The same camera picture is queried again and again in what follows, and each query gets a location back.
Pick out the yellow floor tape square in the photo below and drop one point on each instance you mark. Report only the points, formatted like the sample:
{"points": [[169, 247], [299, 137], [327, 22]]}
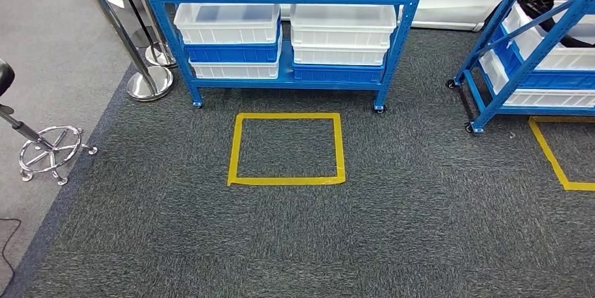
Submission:
{"points": [[546, 154], [234, 147]]}

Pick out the white plastic storage bin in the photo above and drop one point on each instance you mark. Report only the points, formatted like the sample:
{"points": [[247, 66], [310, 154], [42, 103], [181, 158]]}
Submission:
{"points": [[567, 59], [548, 98], [228, 33], [341, 35], [234, 71], [339, 56]]}

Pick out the black stool with chrome base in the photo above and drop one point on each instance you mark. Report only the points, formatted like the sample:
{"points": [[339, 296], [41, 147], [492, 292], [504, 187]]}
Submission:
{"points": [[49, 152]]}

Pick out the chrome stanchion post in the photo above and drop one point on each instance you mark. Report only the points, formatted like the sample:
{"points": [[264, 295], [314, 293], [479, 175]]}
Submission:
{"points": [[151, 87], [160, 56]]}

